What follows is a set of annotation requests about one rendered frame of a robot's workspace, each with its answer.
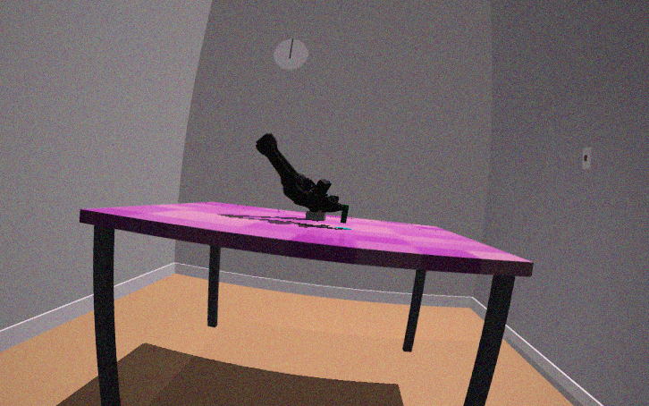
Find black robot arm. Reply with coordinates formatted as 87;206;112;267
256;133;331;207

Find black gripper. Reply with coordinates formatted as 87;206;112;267
304;192;345;213

